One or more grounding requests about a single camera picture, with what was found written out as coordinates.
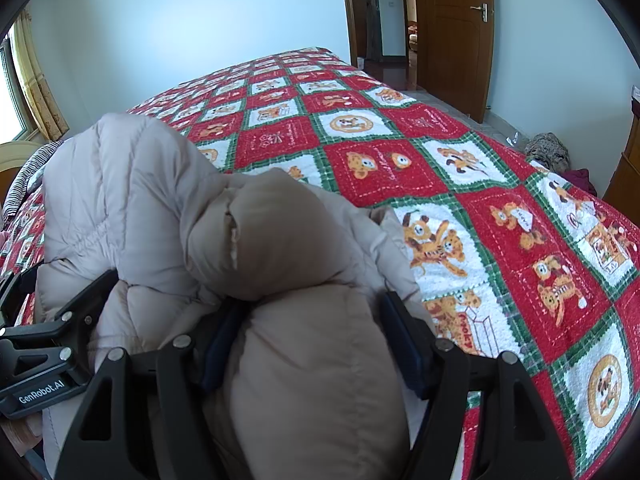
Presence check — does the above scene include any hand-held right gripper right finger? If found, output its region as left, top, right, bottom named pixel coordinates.
left=382, top=290, right=574, bottom=480

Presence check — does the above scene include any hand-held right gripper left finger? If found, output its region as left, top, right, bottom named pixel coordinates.
left=62, top=304, right=251, bottom=480

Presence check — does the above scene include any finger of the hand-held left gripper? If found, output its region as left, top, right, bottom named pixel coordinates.
left=0, top=261, right=48, bottom=330
left=0, top=269, right=120, bottom=356

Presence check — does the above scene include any beige puffer jacket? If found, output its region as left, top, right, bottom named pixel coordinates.
left=35, top=112, right=437, bottom=480

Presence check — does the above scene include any dark striped pillow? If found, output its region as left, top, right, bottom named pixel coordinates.
left=0, top=140, right=66, bottom=227

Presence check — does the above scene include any cream wooden headboard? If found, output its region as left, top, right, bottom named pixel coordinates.
left=0, top=141, right=47, bottom=206

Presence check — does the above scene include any red printed quilt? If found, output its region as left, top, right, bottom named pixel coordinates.
left=0, top=47, right=640, bottom=480

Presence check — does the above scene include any window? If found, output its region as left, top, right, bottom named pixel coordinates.
left=0, top=37, right=32, bottom=144

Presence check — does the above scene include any yellow curtain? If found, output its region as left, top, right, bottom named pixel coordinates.
left=11, top=12, right=71, bottom=142

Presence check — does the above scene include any grey patterned cloth pile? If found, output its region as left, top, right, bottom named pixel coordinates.
left=523, top=132, right=571, bottom=174

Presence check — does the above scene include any dark red cloth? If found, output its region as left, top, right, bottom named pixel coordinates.
left=564, top=168, right=599, bottom=197

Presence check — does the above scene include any wooden cabinet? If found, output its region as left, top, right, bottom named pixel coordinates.
left=602, top=85, right=640, bottom=217

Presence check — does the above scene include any brown wooden door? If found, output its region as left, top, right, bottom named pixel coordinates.
left=416, top=0, right=496, bottom=124

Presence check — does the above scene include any brown door frame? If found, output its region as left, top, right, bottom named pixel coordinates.
left=338, top=0, right=427, bottom=92

